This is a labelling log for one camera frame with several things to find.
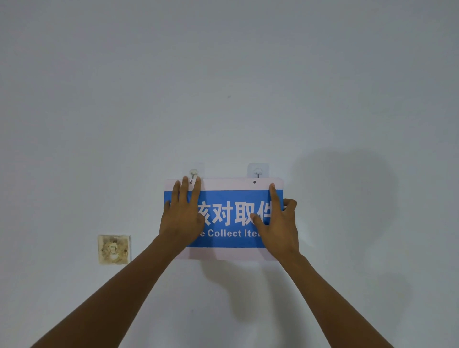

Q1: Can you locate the person's right hand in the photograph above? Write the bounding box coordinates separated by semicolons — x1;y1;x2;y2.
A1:
250;183;300;261

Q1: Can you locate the person's left hand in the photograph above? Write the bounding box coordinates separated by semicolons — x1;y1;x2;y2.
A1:
159;176;206;249

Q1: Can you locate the blue and white sign board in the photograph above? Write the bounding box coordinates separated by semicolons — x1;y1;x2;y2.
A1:
164;178;284;261

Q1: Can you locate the person's left forearm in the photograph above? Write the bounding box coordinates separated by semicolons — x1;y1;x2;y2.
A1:
30;235;187;348

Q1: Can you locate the person's right forearm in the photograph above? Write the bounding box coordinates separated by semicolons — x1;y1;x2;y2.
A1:
277;251;395;348

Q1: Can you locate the clear adhesive wall hook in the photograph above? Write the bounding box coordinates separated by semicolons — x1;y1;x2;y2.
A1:
185;163;205;185
247;162;270;179

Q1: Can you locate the dirty white wall socket plate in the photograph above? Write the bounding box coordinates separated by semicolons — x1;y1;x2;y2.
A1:
97;234;132;266

